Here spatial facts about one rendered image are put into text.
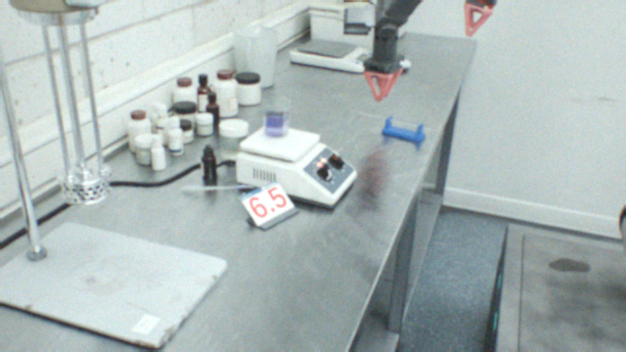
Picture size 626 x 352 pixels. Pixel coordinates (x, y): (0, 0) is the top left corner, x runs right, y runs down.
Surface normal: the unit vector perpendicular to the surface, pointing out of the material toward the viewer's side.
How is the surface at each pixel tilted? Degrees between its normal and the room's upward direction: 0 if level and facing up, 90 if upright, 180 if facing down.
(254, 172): 90
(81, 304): 0
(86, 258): 0
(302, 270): 0
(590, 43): 90
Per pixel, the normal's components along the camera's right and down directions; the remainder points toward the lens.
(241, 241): 0.04, -0.89
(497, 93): -0.33, 0.41
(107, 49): 0.94, 0.18
